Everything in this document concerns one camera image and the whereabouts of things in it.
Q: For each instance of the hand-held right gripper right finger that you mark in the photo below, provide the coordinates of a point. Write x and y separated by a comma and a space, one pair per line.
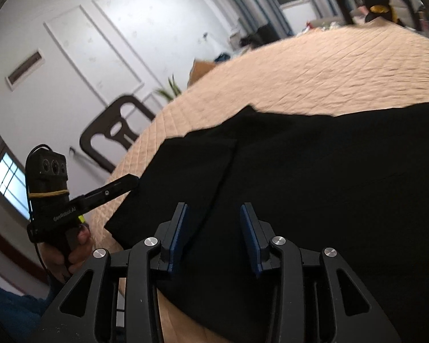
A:
249, 235

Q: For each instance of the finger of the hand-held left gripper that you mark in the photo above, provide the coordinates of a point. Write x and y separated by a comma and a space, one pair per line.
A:
107, 193

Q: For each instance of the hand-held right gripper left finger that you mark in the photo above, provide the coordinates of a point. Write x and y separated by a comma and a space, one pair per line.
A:
179, 235

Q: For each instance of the black pants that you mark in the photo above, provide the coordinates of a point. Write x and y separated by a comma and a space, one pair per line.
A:
307, 193

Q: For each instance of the person's left forearm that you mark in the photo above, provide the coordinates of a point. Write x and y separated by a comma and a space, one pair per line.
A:
10, 311

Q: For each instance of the person's left hand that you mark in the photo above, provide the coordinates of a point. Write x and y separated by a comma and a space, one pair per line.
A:
77, 253

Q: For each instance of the small white framed window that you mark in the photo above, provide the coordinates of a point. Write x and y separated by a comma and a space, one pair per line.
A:
9, 182

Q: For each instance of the green potted plant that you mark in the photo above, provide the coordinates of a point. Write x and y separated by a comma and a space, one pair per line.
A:
171, 89

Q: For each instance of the beige quilted table cover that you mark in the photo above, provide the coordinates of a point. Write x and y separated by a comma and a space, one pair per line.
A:
307, 71

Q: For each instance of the black bag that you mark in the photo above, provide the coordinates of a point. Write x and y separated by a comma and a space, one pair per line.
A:
261, 34

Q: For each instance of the wall vent grille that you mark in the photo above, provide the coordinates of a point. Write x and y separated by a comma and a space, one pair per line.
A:
24, 68

